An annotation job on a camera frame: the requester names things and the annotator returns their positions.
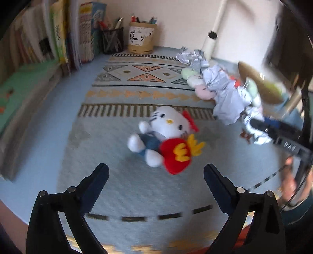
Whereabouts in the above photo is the gold ribbed bowl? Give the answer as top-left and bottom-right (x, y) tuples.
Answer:
(238, 61), (284, 105)

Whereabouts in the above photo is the three-ball dango plush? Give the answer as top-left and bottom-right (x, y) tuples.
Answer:
(181, 68), (216, 101)

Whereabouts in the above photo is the white cat plush toy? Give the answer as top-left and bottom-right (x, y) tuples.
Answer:
(127, 106), (205, 175)

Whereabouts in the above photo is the right hand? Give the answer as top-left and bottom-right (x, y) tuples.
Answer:
(279, 156), (312, 205)

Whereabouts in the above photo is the black monitor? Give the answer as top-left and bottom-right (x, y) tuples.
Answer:
(266, 7), (312, 89)

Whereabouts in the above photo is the crumpled plaid paper pile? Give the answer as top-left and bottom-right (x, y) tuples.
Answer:
(176, 47), (210, 73)

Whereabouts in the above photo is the white desk lamp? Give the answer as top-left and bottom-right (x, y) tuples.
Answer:
(202, 0), (228, 60)

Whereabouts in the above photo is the patterned woven table mat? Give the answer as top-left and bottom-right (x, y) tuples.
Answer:
(58, 54), (281, 253)

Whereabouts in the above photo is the green flat book stack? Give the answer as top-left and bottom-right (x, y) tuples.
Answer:
(1, 60), (63, 181)

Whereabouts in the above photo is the bamboo pen holder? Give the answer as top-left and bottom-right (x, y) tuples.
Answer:
(128, 22), (157, 55)

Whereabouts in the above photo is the black mesh pen cup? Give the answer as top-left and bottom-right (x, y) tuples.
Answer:
(99, 27), (124, 55)

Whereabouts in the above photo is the upright stack of books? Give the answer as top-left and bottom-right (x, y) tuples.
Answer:
(1, 1), (107, 71)

